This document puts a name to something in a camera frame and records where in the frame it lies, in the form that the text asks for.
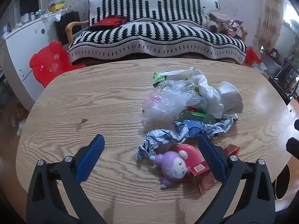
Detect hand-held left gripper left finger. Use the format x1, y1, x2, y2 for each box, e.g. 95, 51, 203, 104
26, 134, 105, 224

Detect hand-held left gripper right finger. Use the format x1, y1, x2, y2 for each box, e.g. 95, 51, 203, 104
197, 134, 276, 224

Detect pink round toy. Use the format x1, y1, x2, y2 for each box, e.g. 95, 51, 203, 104
176, 144, 204, 168

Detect red cardboard box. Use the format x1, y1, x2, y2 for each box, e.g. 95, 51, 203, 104
189, 143, 241, 194

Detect black bin with gold rim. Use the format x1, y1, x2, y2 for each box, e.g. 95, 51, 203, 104
273, 162, 293, 201

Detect purple plush toy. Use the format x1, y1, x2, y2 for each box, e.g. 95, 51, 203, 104
149, 151, 191, 190

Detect green snack wrapper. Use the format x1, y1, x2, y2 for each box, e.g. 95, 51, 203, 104
179, 108, 215, 125

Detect silver blue foil wrapper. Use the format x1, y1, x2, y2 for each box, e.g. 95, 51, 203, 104
137, 117, 234, 160

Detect white plastic bag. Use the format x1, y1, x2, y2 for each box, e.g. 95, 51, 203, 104
187, 74, 225, 119

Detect white paper cup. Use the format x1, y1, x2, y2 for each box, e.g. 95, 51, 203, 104
217, 81, 244, 115

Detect clear plastic bag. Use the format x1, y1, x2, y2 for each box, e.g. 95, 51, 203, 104
141, 79, 204, 131

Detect small green foil wrapper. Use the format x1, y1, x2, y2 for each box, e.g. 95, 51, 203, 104
152, 72, 167, 85

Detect black side table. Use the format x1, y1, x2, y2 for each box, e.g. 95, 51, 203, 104
268, 57, 299, 103

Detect scattered paper cards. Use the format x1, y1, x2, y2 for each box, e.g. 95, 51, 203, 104
253, 62, 268, 74

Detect red pig-shaped chair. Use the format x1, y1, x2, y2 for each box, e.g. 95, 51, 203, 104
29, 41, 87, 88

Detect orange patterned curtain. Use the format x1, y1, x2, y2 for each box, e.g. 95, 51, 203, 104
256, 0, 284, 52

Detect window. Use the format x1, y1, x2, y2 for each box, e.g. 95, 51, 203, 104
283, 0, 299, 25

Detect pink cartoon pillow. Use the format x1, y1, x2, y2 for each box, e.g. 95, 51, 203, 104
222, 19, 244, 38

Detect white cabinet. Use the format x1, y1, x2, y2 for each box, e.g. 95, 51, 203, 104
0, 13, 70, 105

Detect wooden sofa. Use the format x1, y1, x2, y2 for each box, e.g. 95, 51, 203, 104
65, 0, 248, 66

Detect beige folded clothes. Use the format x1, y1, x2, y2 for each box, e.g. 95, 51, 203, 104
202, 7, 232, 32

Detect black cabinet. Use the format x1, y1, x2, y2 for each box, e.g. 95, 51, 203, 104
55, 10, 81, 46

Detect black-white striped sofa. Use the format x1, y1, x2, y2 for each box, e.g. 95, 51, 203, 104
67, 0, 247, 66

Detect red cushion on sofa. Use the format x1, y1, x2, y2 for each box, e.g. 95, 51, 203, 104
90, 15, 129, 31

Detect cluster of small containers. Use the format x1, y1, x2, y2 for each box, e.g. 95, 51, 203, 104
2, 8, 50, 36

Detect yellow box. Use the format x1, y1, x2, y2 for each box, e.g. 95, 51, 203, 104
48, 2, 66, 13

